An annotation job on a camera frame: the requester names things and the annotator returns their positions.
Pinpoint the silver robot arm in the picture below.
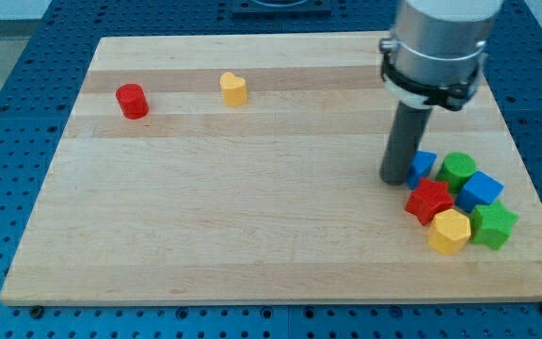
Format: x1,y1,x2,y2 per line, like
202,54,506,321
379,0,503,111

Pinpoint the yellow heart block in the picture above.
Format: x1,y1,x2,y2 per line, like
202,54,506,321
219,72,248,106

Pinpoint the red star block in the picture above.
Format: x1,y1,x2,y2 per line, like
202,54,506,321
405,177,454,226

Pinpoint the green star block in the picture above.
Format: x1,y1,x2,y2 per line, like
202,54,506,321
470,200,519,250

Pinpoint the wooden board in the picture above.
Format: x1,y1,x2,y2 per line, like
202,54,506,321
0,32,542,306

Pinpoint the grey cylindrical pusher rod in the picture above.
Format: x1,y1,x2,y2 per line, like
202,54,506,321
379,102,432,186

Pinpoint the blue triangular block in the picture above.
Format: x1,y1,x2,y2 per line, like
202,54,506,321
406,151,438,190

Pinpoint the red cylinder block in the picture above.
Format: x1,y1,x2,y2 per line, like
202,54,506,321
115,83,150,120

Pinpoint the green cylinder block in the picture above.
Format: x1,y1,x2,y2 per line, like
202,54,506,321
436,152,477,194

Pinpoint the yellow hexagon block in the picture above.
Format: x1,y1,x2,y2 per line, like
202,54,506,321
428,209,471,255

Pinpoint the blue cube block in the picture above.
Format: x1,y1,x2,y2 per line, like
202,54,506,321
455,170,503,213

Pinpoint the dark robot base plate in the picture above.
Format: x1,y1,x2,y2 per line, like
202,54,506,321
231,0,332,17

